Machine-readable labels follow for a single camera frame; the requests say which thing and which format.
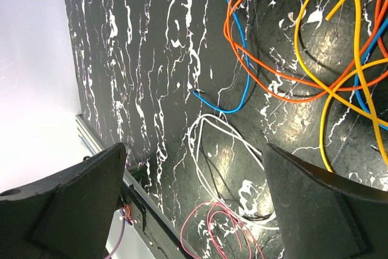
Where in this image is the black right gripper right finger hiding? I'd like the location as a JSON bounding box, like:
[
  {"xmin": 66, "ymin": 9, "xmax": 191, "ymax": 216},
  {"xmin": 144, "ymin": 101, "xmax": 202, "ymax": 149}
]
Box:
[{"xmin": 263, "ymin": 144, "xmax": 387, "ymax": 258}]

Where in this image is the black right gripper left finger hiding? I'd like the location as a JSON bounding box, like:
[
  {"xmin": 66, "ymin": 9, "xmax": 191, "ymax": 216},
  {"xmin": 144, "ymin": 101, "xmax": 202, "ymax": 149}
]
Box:
[{"xmin": 1, "ymin": 143, "xmax": 126, "ymax": 258}]

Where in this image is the white cable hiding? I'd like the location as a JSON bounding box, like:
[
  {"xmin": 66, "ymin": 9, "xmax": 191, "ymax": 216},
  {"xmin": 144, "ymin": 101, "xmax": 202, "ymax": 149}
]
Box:
[{"xmin": 187, "ymin": 113, "xmax": 279, "ymax": 231}]

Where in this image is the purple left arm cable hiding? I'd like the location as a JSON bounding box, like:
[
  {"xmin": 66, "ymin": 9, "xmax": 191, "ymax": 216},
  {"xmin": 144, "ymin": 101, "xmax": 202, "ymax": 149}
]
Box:
[{"xmin": 104, "ymin": 213, "xmax": 125, "ymax": 259}]

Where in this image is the aluminium frame rail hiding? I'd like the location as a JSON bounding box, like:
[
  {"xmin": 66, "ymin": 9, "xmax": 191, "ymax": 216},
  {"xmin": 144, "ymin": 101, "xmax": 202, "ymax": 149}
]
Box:
[{"xmin": 75, "ymin": 114, "xmax": 145, "ymax": 192}]

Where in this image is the pink cable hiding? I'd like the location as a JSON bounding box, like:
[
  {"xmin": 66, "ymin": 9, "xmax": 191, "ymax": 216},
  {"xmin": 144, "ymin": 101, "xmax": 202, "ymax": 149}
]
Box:
[{"xmin": 180, "ymin": 201, "xmax": 266, "ymax": 259}]

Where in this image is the blue cable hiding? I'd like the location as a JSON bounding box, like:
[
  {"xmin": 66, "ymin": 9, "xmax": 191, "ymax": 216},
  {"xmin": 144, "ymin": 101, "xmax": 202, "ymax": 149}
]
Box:
[{"xmin": 192, "ymin": 0, "xmax": 388, "ymax": 115}]

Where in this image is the yellow cable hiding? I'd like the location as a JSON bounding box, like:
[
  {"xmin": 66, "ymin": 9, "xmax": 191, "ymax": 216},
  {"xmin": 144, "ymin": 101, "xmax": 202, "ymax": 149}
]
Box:
[{"xmin": 294, "ymin": 0, "xmax": 388, "ymax": 172}]

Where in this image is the orange cable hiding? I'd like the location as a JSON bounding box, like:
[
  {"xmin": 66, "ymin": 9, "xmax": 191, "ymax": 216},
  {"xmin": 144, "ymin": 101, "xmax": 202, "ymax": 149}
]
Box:
[{"xmin": 223, "ymin": 0, "xmax": 388, "ymax": 104}]

